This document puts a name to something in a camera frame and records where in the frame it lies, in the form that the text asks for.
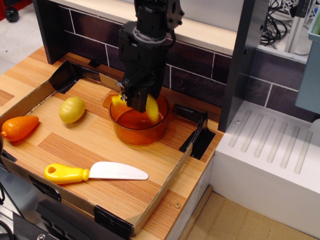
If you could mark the yellow green toy potato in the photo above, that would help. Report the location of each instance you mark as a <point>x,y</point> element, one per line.
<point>72,109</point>

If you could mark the brass screw in table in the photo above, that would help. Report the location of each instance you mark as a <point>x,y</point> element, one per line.
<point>177,205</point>

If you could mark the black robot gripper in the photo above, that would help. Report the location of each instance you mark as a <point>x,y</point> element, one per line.
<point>144,66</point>

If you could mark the orange transparent plastic pot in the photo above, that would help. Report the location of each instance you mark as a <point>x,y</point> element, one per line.
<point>134,127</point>

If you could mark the teal plastic bin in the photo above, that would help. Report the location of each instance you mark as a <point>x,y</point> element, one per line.
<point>308,96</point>

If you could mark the black caster wheel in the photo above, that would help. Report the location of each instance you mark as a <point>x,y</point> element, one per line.
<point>11,14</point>

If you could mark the yellow handled white toy knife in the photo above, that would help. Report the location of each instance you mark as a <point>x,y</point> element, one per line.
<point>61,174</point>

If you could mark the yellow plastic toy banana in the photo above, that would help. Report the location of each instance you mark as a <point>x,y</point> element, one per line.
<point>151,107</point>

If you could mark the dark grey vertical post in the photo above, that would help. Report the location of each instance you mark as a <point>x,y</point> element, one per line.
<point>250,28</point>

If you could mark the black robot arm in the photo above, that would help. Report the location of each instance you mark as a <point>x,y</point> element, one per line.
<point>157,20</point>

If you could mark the white dish drying rack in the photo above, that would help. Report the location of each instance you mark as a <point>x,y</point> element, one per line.
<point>269,162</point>

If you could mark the orange toy carrot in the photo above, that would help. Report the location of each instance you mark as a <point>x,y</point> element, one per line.
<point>17,128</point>

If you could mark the aluminium frame rail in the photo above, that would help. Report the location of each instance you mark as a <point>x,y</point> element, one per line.
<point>302,12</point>

